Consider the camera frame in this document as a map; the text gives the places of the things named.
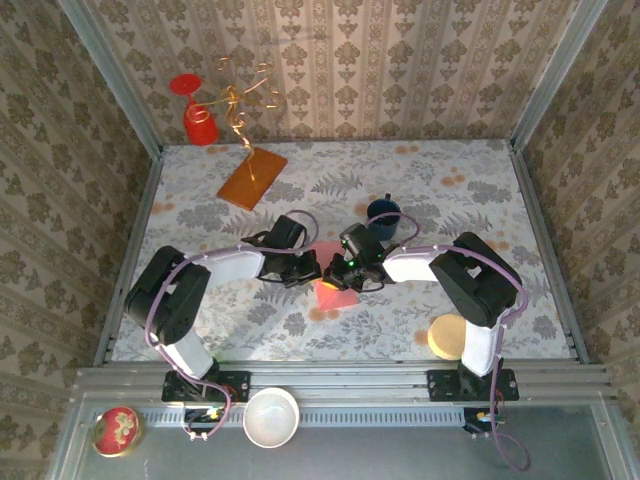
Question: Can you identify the pink square paper sheet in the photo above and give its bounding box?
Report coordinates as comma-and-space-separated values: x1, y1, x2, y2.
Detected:
309, 241, 360, 312

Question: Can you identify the dark blue mug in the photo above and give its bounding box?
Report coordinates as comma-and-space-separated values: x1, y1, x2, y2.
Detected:
366, 193, 404, 240

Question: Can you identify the round cork disc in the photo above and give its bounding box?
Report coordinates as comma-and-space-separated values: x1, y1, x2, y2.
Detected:
427, 313, 469, 361

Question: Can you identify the floral patterned table cover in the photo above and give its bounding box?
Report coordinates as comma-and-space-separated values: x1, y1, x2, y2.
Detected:
110, 138, 574, 362

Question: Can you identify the white bowl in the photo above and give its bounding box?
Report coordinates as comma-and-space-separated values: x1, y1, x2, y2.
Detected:
242, 387, 301, 449

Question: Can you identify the red plastic wine glass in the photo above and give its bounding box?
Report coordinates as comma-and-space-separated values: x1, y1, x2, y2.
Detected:
168, 73, 220, 147

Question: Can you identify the grey metal shelf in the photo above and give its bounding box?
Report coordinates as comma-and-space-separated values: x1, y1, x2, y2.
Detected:
47, 392, 639, 480

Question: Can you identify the red round tin, gold pattern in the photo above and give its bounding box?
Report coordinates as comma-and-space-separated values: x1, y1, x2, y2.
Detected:
91, 405, 146, 459

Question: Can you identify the gold wire tree, wooden base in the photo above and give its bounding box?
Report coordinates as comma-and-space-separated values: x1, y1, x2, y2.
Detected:
214, 56, 290, 213

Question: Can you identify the aluminium cross rail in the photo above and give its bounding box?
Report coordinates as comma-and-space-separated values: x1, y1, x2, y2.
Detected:
73, 359, 617, 401

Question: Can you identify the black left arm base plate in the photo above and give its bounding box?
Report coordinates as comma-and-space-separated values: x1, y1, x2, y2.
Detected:
160, 369, 252, 404

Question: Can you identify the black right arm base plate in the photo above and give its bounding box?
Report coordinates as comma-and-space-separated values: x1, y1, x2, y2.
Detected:
426, 368, 520, 403

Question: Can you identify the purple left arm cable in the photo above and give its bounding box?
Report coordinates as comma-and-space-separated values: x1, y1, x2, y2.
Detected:
144, 209, 321, 444

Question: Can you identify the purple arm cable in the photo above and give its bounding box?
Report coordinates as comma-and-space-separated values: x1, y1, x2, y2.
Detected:
144, 209, 321, 444
369, 212, 532, 474

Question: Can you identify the grey slotted cable duct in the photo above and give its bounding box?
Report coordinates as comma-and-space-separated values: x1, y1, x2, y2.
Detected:
132, 404, 469, 430

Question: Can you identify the aluminium side rail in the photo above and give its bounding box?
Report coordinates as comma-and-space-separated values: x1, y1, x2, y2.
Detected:
508, 142, 591, 364
93, 149, 165, 366

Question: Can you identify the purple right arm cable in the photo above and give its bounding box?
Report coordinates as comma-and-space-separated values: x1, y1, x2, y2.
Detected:
369, 212, 532, 474

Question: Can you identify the aluminium corner post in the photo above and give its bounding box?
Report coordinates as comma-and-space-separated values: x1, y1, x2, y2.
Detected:
58, 0, 165, 157
510, 0, 610, 151

